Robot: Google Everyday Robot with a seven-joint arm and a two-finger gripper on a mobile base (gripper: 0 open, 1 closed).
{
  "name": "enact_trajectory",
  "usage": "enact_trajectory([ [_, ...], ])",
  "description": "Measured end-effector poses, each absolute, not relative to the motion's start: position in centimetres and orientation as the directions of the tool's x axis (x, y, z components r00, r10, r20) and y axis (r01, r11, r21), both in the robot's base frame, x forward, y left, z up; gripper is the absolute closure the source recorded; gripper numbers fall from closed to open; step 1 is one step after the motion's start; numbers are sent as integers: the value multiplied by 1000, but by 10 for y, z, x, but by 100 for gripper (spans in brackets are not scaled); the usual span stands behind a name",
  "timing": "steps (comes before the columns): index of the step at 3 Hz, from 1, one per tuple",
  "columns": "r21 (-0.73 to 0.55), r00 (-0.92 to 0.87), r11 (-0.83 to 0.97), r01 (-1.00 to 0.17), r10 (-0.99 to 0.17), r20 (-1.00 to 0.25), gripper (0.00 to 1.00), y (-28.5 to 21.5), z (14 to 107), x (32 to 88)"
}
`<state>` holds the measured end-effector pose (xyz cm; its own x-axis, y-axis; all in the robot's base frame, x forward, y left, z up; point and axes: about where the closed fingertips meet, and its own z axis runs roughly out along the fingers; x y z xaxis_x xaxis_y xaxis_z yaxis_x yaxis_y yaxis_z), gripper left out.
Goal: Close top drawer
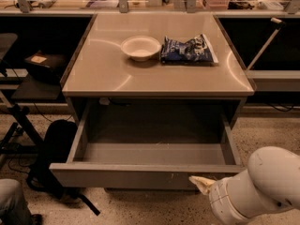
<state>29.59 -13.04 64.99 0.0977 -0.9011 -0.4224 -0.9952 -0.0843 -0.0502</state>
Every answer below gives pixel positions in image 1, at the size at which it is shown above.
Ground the grey cabinet with glossy top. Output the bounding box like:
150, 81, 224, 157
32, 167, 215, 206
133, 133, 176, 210
63, 12, 254, 121

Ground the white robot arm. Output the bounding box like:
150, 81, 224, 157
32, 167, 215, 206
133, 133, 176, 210
189, 146, 300, 225

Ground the black backpack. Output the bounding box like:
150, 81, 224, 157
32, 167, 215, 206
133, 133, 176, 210
26, 119, 100, 216

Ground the dark low shelf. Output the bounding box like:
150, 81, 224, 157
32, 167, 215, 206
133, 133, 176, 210
11, 75, 65, 102

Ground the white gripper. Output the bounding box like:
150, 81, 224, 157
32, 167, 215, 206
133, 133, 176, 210
189, 175, 250, 225

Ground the black stand frame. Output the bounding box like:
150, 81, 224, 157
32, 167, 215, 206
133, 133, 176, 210
0, 92, 43, 155

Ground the person leg in grey trousers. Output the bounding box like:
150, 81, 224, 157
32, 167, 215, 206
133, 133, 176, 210
0, 179, 32, 225

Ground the black box with label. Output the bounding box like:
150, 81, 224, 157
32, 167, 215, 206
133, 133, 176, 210
24, 51, 68, 84

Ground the white bowl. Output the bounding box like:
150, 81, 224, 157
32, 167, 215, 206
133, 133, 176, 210
120, 36, 161, 62

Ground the blue chip bag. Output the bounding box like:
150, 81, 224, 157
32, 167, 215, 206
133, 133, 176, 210
160, 34, 218, 63

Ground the white stick with tan tip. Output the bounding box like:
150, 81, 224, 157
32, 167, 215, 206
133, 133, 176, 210
247, 17, 286, 70

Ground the dark shoe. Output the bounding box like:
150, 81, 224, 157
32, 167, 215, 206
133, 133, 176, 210
31, 214, 43, 225

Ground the grey top drawer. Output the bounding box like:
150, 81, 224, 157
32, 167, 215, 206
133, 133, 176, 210
50, 103, 244, 190

